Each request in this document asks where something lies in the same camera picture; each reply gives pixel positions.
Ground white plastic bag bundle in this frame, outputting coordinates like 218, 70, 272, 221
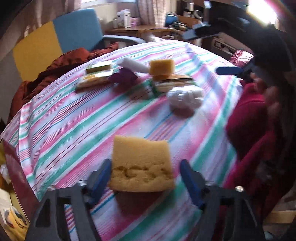
166, 85, 204, 110

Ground small yellow sponge block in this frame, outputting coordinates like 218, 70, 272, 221
149, 59, 175, 77

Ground cracker pack green ends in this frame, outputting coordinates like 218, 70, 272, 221
149, 74, 197, 97

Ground white foam block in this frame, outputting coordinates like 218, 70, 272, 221
116, 57, 149, 73

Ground purple cloth pouch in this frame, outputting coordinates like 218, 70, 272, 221
108, 68, 138, 85

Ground torn yellow sponge block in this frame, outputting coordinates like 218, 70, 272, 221
108, 135, 175, 192

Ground green small carton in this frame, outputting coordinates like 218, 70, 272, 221
85, 64, 112, 74

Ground yellow snack packet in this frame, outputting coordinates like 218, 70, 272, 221
75, 69, 113, 90

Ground person's right hand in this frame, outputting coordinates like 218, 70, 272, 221
250, 72, 281, 120

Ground maroon gold storage box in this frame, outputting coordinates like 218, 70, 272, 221
1, 140, 40, 240

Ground striped bed sheet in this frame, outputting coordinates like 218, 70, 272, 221
1, 40, 242, 240

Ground cluttered side shelf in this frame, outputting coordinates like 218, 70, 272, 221
164, 1, 204, 37

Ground wooden desk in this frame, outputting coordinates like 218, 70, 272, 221
105, 25, 171, 39

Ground grey chair armrest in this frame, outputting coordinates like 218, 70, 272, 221
102, 35, 145, 45

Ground pink curtain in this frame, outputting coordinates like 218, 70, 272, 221
136, 0, 171, 27

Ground pink cup on desk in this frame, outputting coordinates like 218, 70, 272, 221
130, 17, 140, 27

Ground white carton on desk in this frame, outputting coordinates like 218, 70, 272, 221
117, 9, 132, 28

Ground rust red quilted blanket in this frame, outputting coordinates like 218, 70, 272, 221
7, 42, 119, 123

